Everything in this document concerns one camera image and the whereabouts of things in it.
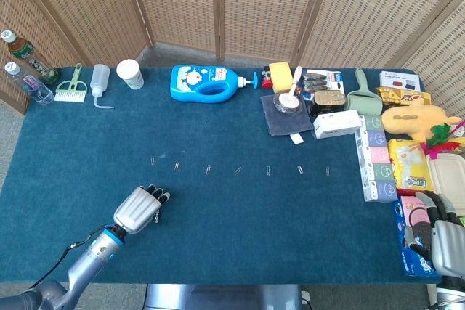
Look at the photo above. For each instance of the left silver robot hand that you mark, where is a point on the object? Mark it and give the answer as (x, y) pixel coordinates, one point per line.
(136, 210)

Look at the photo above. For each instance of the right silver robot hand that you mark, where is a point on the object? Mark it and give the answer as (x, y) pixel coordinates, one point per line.
(448, 248)

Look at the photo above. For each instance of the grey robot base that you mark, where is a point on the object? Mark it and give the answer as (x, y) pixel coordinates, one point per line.
(225, 297)

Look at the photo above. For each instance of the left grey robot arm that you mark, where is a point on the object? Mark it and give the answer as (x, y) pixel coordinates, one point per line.
(91, 259)

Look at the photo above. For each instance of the green hand brush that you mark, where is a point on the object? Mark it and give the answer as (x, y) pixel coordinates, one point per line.
(70, 94)

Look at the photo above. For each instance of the green packet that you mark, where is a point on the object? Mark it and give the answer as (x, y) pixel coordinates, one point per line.
(462, 220)

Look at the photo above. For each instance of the blue cookie box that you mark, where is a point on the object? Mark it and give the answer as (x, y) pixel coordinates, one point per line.
(410, 215)

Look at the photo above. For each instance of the beige lunch container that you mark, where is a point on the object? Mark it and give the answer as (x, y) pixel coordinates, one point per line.
(448, 179)

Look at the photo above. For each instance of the blue table carpet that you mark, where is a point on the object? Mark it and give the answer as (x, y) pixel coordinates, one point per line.
(232, 215)

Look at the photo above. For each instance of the yellow biscuit packet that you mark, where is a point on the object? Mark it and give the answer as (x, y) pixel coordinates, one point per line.
(407, 161)

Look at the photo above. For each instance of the green red feather toy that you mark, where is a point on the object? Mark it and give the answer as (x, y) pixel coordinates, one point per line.
(439, 132)

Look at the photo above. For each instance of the long pastel smiley box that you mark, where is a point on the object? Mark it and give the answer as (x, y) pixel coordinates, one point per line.
(378, 154)

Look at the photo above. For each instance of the yellow plush toy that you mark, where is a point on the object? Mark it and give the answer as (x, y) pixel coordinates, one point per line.
(410, 121)

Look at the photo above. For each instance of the white paper cup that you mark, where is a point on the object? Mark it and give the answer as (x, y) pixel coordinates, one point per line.
(130, 74)

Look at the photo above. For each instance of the white squeeze wash bottle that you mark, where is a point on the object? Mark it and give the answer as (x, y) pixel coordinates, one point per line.
(99, 77)

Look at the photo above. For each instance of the blue detergent pump bottle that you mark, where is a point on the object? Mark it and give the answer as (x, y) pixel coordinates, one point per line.
(192, 81)

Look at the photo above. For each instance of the gold snack packet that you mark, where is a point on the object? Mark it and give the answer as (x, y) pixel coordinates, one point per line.
(399, 96)

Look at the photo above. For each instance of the clear water bottle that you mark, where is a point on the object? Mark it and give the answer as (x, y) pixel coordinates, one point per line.
(31, 83)

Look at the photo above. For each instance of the white carton box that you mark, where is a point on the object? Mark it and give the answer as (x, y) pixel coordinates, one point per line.
(336, 123)

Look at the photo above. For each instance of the grey cleaning cloth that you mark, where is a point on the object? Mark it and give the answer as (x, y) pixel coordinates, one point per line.
(287, 123)

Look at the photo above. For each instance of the white box red blue print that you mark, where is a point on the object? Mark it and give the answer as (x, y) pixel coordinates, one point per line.
(399, 79)

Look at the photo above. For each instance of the small red capped item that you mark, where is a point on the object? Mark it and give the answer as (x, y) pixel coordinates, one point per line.
(266, 84)

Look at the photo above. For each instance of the green tea bottle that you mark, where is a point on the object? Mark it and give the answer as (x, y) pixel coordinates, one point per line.
(27, 54)

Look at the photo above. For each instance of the black gold meat tin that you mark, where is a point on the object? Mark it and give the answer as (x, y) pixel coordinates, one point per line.
(328, 99)

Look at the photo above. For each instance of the yellow sponge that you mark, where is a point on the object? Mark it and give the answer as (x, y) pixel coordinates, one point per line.
(279, 76)

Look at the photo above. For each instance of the binder clip pack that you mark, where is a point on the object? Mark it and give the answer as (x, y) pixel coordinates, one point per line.
(316, 81)

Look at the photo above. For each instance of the wicker folding screen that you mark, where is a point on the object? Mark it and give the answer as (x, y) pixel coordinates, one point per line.
(261, 5)

